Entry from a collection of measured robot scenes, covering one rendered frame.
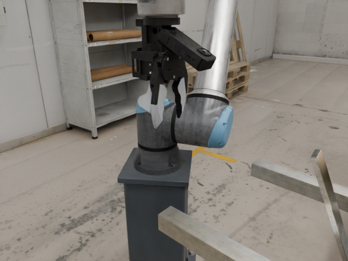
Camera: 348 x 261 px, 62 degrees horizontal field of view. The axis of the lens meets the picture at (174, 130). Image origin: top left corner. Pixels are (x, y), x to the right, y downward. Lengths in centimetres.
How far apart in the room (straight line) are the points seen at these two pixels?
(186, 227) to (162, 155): 63
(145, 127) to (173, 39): 52
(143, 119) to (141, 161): 16
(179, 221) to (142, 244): 80
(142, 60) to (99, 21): 280
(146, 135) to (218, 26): 45
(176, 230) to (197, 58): 28
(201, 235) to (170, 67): 31
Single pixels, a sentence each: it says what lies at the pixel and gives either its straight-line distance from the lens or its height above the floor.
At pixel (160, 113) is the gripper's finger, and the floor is 96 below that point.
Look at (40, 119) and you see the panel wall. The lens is 309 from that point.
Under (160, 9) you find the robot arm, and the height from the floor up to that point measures 115.
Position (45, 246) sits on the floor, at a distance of 179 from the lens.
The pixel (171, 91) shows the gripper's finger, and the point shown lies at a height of 99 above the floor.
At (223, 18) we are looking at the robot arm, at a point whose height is 113.
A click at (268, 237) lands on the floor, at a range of 178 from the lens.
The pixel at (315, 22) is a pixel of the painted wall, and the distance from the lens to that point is 817.
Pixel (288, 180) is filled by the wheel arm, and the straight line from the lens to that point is 61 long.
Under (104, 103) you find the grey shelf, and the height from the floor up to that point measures 16.
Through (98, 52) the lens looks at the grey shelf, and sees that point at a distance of 337.
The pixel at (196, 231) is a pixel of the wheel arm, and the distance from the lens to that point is 44.
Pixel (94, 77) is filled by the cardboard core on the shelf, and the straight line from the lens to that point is 296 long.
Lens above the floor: 115
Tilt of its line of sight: 22 degrees down
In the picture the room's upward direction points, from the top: straight up
